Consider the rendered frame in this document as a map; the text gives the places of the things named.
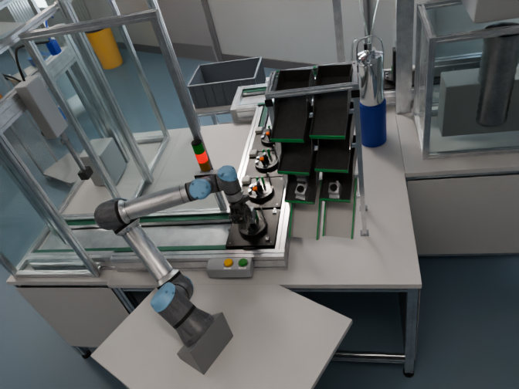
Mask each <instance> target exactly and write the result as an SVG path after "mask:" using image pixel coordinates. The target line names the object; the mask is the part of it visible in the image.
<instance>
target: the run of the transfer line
mask: <svg viewBox="0 0 519 389"><path fill-rule="evenodd" d="M266 87H267V83H264V84H257V85H250V86H239V87H238V89H237V91H236V95H235V97H234V100H233V102H232V106H231V108H230V113H231V115H232V120H233V122H236V121H243V120H253V118H254V115H255V112H262V113H267V116H268V117H269V112H268V109H267V107H266V105H265V101H264V100H265V99H266V98H265V92H266ZM384 98H385V99H386V106H387V107H390V106H395V89H391V90H384ZM413 101H414V86H413V87H412V99H411V104H413Z"/></svg>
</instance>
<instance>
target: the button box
mask: <svg viewBox="0 0 519 389"><path fill-rule="evenodd" d="M226 259H231V260H232V265H231V266H225V265H224V261H225V260H226ZM240 259H246V260H247V265H246V266H240V265H239V260H240ZM253 270H254V263H253V259H252V258H210V259H209V261H208V264H207V267H206V272H207V273H208V275H209V277H253Z"/></svg>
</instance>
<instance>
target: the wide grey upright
mask: <svg viewBox="0 0 519 389"><path fill-rule="evenodd" d="M413 24H414V0H396V30H395V112H396V114H399V113H411V99H412V50H413Z"/></svg>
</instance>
